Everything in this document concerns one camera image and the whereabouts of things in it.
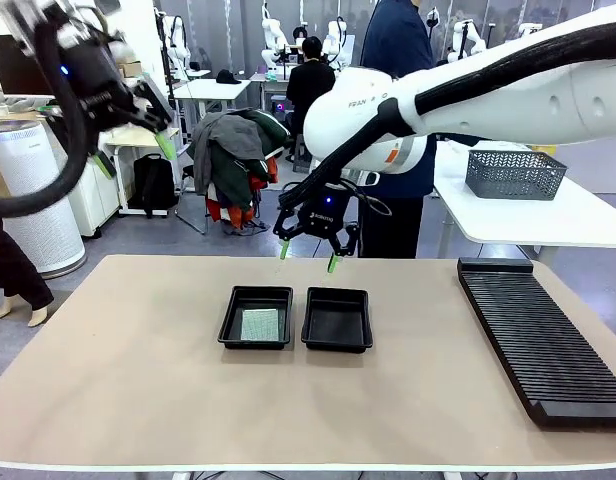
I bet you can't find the white air purifier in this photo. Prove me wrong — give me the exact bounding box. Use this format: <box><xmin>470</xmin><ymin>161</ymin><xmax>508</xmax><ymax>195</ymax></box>
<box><xmin>0</xmin><ymin>119</ymin><xmax>87</xmax><ymax>280</ymax></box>

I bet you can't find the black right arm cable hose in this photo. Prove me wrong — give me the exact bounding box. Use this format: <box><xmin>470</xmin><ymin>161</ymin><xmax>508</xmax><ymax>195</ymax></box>
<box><xmin>277</xmin><ymin>5</ymin><xmax>616</xmax><ymax>209</ymax></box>

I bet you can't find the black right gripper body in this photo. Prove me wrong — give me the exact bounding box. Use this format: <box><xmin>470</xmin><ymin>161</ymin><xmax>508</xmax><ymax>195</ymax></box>
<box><xmin>286</xmin><ymin>183</ymin><xmax>351</xmax><ymax>240</ymax></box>

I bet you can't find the white side table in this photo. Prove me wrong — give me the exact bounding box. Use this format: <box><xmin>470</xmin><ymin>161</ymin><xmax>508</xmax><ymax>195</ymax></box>
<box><xmin>432</xmin><ymin>138</ymin><xmax>616</xmax><ymax>259</ymax></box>

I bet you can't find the person in black trousers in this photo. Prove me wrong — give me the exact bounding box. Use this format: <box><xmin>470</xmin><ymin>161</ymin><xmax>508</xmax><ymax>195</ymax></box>
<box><xmin>0</xmin><ymin>214</ymin><xmax>55</xmax><ymax>329</ymax></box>

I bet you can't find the pile of jackets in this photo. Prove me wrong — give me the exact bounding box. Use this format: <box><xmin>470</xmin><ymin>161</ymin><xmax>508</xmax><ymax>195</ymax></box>
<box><xmin>186</xmin><ymin>107</ymin><xmax>294</xmax><ymax>236</ymax></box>

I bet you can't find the black backpack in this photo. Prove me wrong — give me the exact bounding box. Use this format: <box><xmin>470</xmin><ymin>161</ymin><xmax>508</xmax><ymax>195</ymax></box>
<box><xmin>129</xmin><ymin>153</ymin><xmax>178</xmax><ymax>219</ymax></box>

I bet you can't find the small wood-top rolling table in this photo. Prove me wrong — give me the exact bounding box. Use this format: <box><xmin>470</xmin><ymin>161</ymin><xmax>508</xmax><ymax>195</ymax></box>
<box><xmin>100</xmin><ymin>124</ymin><xmax>182</xmax><ymax>218</ymax></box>

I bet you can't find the white desk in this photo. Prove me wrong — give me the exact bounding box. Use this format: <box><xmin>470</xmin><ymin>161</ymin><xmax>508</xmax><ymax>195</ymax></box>
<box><xmin>173</xmin><ymin>78</ymin><xmax>253</xmax><ymax>151</ymax></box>

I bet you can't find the metal chair frame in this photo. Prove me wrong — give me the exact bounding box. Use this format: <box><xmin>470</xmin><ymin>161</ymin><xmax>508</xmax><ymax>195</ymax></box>
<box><xmin>175</xmin><ymin>164</ymin><xmax>210</xmax><ymax>235</ymax></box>

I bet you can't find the green circuit board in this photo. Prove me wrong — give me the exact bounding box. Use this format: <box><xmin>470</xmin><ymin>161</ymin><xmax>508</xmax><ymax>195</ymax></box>
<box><xmin>239</xmin><ymin>307</ymin><xmax>281</xmax><ymax>343</ymax></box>

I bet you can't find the grey plastic stool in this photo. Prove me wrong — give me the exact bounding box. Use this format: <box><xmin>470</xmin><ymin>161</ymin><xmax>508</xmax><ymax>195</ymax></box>
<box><xmin>291</xmin><ymin>134</ymin><xmax>317</xmax><ymax>175</ymax></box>

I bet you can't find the seated person black jacket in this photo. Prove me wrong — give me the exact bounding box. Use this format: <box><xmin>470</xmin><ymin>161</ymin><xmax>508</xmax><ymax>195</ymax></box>
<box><xmin>286</xmin><ymin>35</ymin><xmax>338</xmax><ymax>151</ymax></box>

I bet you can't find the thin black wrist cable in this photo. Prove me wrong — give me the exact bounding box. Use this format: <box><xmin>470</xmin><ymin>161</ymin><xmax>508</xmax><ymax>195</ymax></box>
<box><xmin>354</xmin><ymin>188</ymin><xmax>393</xmax><ymax>218</ymax></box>

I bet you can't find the white cabinet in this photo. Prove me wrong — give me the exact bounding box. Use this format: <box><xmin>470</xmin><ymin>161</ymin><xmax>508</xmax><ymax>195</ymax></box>
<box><xmin>67</xmin><ymin>127</ymin><xmax>123</xmax><ymax>237</ymax></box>

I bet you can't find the black computer monitor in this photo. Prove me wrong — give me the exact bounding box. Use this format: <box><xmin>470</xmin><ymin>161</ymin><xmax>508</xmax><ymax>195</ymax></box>
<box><xmin>0</xmin><ymin>33</ymin><xmax>57</xmax><ymax>97</ymax></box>

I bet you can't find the grey perforated plastic basket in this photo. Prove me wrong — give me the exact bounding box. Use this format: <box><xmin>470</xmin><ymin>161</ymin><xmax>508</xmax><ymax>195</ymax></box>
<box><xmin>464</xmin><ymin>148</ymin><xmax>569</xmax><ymax>202</ymax></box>

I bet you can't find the black slotted board rack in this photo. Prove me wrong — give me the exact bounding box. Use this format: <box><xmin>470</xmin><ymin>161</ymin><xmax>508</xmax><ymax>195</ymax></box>
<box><xmin>456</xmin><ymin>257</ymin><xmax>616</xmax><ymax>430</ymax></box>

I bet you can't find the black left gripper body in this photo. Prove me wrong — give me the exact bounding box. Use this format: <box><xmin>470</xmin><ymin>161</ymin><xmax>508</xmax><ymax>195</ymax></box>
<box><xmin>57</xmin><ymin>37</ymin><xmax>140</xmax><ymax>133</ymax></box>

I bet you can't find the black plastic ESD tray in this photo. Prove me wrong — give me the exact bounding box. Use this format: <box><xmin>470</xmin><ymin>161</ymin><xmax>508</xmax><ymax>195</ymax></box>
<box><xmin>300</xmin><ymin>286</ymin><xmax>375</xmax><ymax>354</ymax></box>
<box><xmin>217</xmin><ymin>285</ymin><xmax>295</xmax><ymax>350</ymax></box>

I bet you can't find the grey workbench desk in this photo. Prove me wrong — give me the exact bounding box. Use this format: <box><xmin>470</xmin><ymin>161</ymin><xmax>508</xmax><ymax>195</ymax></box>
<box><xmin>249</xmin><ymin>72</ymin><xmax>294</xmax><ymax>124</ymax></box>

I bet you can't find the person in blue coat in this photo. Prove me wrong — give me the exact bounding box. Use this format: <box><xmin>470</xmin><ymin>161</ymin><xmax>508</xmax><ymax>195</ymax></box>
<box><xmin>359</xmin><ymin>0</ymin><xmax>438</xmax><ymax>260</ymax></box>

